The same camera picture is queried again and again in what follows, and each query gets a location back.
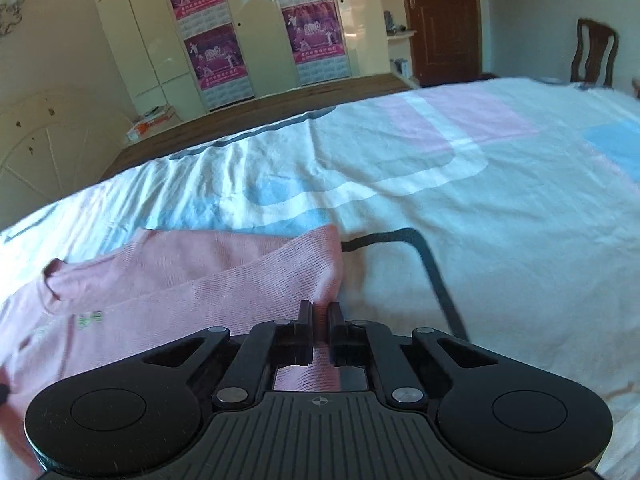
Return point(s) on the stack of books and boxes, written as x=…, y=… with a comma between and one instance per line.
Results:
x=150, y=122

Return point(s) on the cream curved headboard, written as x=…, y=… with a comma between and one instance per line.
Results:
x=55, y=145

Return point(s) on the wooden bed platform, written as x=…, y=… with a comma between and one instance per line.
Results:
x=210, y=127

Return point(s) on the cream wardrobe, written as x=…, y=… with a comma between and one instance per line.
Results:
x=140, y=35

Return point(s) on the pink ribbed knit top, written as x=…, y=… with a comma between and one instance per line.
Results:
x=175, y=285

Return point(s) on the dark wooden chair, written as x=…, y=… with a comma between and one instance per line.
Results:
x=595, y=52

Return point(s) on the cream corner shelf unit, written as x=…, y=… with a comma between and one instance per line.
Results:
x=398, y=35

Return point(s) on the metal wall lamp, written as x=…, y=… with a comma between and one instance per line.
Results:
x=10, y=10

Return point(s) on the pastel printed bed sheet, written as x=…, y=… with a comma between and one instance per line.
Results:
x=450, y=235

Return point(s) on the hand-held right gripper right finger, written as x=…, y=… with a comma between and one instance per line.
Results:
x=335, y=332

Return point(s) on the brown wooden door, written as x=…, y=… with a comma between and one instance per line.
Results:
x=440, y=20

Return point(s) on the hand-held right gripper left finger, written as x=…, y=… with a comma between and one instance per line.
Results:
x=305, y=330

